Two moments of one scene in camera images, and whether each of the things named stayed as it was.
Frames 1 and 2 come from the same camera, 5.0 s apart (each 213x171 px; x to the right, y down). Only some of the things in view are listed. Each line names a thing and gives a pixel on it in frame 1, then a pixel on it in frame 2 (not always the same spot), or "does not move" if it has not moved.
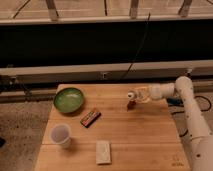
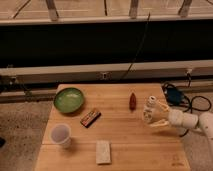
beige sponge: [103, 151] does not move
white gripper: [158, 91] -> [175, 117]
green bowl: [68, 100] does not move
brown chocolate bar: [90, 118] does not move
